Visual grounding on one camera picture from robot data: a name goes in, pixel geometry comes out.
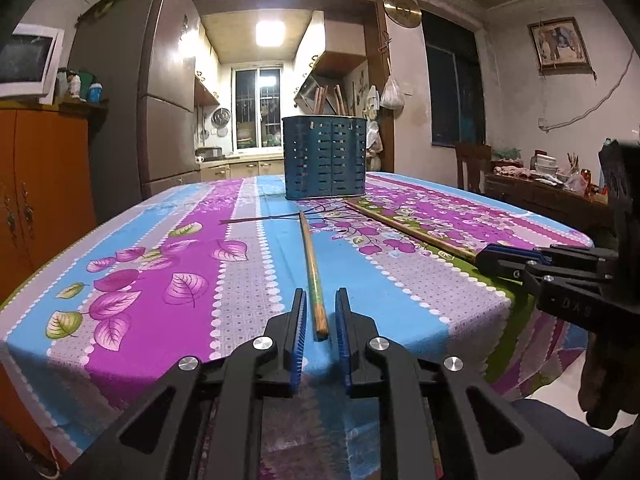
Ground steel range hood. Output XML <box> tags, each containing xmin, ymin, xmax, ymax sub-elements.
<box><xmin>294</xmin><ymin>74</ymin><xmax>349</xmax><ymax>116</ymax></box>

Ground kitchen cabinets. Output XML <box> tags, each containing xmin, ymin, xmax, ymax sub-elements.
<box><xmin>200</xmin><ymin>155</ymin><xmax>284</xmax><ymax>182</ymax></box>
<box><xmin>194</xmin><ymin>54</ymin><xmax>219</xmax><ymax>107</ymax></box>

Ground dark wooden side table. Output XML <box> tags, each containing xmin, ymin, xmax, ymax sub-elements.
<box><xmin>484</xmin><ymin>174</ymin><xmax>617</xmax><ymax>249</ymax></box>

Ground grey refrigerator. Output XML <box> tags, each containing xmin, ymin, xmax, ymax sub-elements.
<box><xmin>68</xmin><ymin>0</ymin><xmax>200</xmax><ymax>222</ymax></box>

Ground right human hand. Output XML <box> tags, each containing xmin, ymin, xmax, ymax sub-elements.
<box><xmin>578</xmin><ymin>334</ymin><xmax>639</xmax><ymax>429</ymax></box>

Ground dark blue framed window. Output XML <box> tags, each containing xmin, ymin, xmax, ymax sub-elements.
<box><xmin>422</xmin><ymin>11</ymin><xmax>486</xmax><ymax>148</ymax></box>

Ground round gold wall clock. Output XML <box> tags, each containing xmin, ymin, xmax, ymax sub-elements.
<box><xmin>383</xmin><ymin>0</ymin><xmax>422</xmax><ymax>28</ymax></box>

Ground kitchen window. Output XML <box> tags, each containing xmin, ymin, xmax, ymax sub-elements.
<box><xmin>232</xmin><ymin>66</ymin><xmax>282</xmax><ymax>151</ymax></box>

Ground dark wooden chair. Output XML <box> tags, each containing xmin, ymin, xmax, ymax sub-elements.
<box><xmin>454</xmin><ymin>142</ymin><xmax>492</xmax><ymax>194</ymax></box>

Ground white hanging plastic bag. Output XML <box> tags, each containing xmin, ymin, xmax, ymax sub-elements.
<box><xmin>380</xmin><ymin>75</ymin><xmax>405</xmax><ymax>110</ymax></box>

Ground orange wooden cabinet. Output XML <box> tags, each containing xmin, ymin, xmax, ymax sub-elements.
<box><xmin>1</xmin><ymin>102</ymin><xmax>106</xmax><ymax>300</ymax></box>

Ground blue lidded jar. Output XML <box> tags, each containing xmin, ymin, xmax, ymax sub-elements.
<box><xmin>87</xmin><ymin>82</ymin><xmax>103</xmax><ymax>104</ymax></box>

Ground framed elephant picture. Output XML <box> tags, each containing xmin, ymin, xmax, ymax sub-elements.
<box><xmin>528</xmin><ymin>16</ymin><xmax>594</xmax><ymax>76</ymax></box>

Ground floral purple blue tablecloth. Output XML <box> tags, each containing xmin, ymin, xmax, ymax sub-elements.
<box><xmin>1</xmin><ymin>174</ymin><xmax>589</xmax><ymax>462</ymax></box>

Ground ceiling light panel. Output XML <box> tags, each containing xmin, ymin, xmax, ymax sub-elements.
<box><xmin>255</xmin><ymin>20</ymin><xmax>286</xmax><ymax>48</ymax></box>

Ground white bottle on cabinet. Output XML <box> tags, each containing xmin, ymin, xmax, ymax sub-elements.
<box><xmin>67</xmin><ymin>74</ymin><xmax>81</xmax><ymax>100</ymax></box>

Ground lower kitchen cabinets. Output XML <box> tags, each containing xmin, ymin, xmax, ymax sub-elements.
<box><xmin>200</xmin><ymin>155</ymin><xmax>284</xmax><ymax>182</ymax></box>

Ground upper kitchen cabinets left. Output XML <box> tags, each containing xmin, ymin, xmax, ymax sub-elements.
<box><xmin>194</xmin><ymin>54</ymin><xmax>219</xmax><ymax>107</ymax></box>

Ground white microwave oven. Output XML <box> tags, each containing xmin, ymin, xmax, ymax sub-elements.
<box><xmin>0</xmin><ymin>23</ymin><xmax>65</xmax><ymax>105</ymax></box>

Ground blue perforated utensil holder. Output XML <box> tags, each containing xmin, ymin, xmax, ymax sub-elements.
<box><xmin>282</xmin><ymin>115</ymin><xmax>367</xmax><ymax>200</ymax></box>

